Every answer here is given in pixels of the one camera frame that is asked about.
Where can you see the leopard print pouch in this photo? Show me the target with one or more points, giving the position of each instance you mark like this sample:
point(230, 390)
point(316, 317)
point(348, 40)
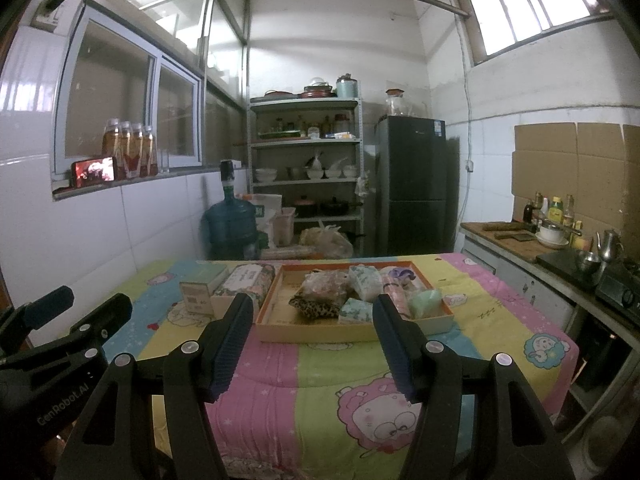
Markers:
point(312, 308)

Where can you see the flat dark pan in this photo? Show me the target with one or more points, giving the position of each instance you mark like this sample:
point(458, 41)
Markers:
point(279, 94)

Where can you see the barred window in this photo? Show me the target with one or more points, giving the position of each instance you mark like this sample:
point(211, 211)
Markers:
point(530, 5)

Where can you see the cream plush rabbit pink dress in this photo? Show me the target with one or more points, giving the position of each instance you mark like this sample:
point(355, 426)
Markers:
point(325, 282)

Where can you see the wooden rolling pin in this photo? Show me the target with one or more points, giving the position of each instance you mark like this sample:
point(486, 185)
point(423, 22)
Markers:
point(502, 227)

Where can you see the kitchen counter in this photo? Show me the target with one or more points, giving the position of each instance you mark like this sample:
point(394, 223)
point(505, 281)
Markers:
point(510, 247)

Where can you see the clear drinking glass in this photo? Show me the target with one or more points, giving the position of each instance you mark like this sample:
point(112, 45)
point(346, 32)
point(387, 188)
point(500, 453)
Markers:
point(164, 161)

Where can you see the black countertop appliance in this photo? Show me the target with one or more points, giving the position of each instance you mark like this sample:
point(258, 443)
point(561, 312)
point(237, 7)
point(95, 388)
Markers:
point(620, 292)

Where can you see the wall socket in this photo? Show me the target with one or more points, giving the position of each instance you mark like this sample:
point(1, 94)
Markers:
point(469, 165)

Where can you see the small white card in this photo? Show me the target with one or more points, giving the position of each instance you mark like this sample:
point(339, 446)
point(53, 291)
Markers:
point(196, 299)

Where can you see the red pot with glass lid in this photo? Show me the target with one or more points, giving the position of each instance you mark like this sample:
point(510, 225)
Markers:
point(317, 90)

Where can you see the metal kettle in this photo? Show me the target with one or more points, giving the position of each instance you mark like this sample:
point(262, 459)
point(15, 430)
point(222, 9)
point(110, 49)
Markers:
point(610, 247)

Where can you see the row of dishes and ladles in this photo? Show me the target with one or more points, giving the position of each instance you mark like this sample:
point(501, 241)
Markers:
point(325, 172)

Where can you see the white sliding window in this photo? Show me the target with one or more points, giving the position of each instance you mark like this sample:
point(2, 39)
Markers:
point(155, 100)

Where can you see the colourful printed blanket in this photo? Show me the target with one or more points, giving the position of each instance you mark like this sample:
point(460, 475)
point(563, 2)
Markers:
point(325, 375)

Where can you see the light blue enamel pot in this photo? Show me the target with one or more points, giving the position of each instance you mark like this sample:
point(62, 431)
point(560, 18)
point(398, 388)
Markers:
point(348, 88)

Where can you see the black wok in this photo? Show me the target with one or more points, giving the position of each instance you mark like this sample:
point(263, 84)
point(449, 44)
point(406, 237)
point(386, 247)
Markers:
point(340, 207)

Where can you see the mint green soft pack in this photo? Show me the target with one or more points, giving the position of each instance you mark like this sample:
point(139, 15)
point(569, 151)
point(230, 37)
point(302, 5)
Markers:
point(427, 305)

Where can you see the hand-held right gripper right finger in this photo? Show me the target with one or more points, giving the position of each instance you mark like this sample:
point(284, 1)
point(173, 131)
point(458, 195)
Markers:
point(395, 355)

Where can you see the pink towel roll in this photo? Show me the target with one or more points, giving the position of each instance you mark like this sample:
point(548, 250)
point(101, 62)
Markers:
point(400, 296)

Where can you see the grey metal shelf rack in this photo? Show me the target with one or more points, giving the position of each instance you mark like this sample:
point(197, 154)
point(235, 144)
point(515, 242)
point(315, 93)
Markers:
point(305, 145)

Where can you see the green tray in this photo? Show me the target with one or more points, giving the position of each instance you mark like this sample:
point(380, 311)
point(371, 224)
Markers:
point(280, 135)

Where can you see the stack of white bowls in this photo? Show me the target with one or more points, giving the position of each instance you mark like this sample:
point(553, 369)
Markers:
point(266, 175)

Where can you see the glass jar with lid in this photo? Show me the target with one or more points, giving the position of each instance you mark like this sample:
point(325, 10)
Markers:
point(395, 104)

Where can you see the amber liquid bottle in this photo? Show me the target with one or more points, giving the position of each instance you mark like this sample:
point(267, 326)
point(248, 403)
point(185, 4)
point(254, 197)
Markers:
point(125, 147)
point(149, 151)
point(111, 145)
point(137, 150)

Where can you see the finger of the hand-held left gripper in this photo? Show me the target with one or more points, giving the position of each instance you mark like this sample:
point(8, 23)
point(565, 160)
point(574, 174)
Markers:
point(107, 315)
point(47, 305)

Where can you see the black induction cooker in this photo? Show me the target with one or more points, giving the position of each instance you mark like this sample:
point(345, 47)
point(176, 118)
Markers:
point(560, 262)

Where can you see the black refrigerator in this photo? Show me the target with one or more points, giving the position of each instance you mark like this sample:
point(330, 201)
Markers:
point(417, 185)

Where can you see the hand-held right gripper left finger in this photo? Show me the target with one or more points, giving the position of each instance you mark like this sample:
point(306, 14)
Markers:
point(227, 355)

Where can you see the white bowl with rim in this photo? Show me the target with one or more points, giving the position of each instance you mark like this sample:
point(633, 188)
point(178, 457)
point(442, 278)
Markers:
point(552, 236)

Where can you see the translucent plastic container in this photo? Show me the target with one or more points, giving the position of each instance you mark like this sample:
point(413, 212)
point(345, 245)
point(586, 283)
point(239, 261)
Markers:
point(284, 227)

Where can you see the smartphone with lit screen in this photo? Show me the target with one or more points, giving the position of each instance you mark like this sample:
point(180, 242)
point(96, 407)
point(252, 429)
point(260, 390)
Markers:
point(94, 171)

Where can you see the row of small jars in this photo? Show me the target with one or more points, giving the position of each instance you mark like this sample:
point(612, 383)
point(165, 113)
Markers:
point(315, 130)

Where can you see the white floral soft pack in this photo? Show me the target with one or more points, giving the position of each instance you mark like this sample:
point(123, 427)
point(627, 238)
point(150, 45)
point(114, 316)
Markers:
point(365, 280)

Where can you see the cluster of condiment bottles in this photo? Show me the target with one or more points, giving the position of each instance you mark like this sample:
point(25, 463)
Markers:
point(552, 210)

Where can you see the teal patterned soft pack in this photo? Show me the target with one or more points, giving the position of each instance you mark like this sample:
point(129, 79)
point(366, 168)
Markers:
point(356, 311)

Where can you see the dark clay pot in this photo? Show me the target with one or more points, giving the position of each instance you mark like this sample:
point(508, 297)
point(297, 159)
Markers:
point(305, 207)

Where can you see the black water jug pump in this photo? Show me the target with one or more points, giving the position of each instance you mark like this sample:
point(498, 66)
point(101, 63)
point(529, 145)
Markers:
point(228, 175)

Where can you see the orange-rimmed cardboard tray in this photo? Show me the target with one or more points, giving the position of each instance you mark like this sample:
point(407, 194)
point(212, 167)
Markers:
point(282, 287)

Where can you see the kitchen cleaver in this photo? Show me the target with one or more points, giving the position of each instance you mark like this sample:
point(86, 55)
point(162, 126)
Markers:
point(515, 236)

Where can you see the cardboard wall sheet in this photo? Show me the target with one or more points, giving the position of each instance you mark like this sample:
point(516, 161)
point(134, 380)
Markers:
point(575, 170)

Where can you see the blue water jug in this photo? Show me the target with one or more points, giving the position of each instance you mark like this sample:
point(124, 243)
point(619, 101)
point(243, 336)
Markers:
point(230, 225)

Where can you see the metal bowl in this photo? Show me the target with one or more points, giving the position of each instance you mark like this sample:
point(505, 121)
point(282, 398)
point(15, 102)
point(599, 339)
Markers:
point(588, 262)

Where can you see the filled plastic bag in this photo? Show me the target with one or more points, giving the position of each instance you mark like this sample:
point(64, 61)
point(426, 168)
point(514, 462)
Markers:
point(327, 242)

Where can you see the green flat box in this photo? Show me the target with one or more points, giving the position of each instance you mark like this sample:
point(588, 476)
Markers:
point(207, 274)

